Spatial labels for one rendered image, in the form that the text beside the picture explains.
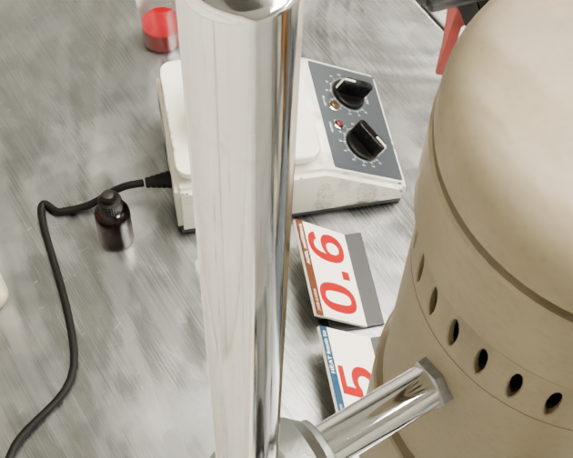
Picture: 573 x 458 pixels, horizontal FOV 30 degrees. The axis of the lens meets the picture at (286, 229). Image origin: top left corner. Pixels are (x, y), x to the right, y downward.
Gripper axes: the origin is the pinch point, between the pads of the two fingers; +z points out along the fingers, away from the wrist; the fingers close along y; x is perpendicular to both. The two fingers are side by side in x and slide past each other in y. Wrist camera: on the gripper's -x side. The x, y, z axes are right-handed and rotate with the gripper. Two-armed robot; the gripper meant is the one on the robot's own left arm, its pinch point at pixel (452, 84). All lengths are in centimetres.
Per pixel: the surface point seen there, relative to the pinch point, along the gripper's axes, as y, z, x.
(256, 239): 48, -42, -50
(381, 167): 6.0, 5.6, -5.6
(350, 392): 25.3, 9.6, -11.5
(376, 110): -0.6, 5.7, -4.3
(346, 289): 15.7, 10.2, -9.1
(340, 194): 7.6, 8.1, -8.8
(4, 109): -9.1, 23.5, -32.5
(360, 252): 11.9, 10.2, -6.6
